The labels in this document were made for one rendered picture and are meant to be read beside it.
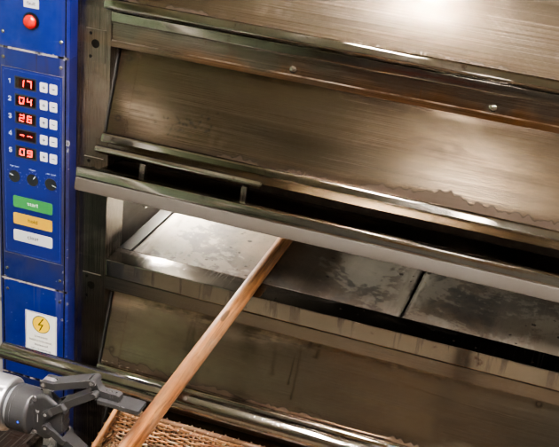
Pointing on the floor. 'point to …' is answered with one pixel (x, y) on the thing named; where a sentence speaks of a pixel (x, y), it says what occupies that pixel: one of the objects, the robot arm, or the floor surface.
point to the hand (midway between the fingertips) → (130, 438)
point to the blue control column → (20, 264)
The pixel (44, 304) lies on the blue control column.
